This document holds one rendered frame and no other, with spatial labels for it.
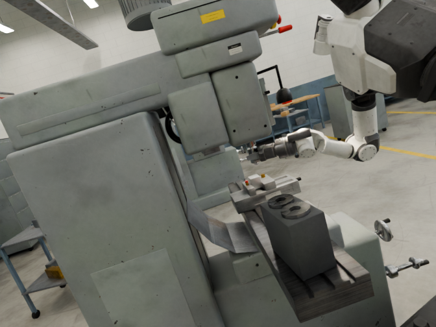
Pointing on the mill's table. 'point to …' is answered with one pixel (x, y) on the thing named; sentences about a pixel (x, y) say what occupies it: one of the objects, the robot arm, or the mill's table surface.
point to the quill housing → (241, 103)
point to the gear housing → (219, 54)
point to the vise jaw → (268, 183)
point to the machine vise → (287, 181)
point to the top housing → (209, 22)
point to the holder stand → (298, 235)
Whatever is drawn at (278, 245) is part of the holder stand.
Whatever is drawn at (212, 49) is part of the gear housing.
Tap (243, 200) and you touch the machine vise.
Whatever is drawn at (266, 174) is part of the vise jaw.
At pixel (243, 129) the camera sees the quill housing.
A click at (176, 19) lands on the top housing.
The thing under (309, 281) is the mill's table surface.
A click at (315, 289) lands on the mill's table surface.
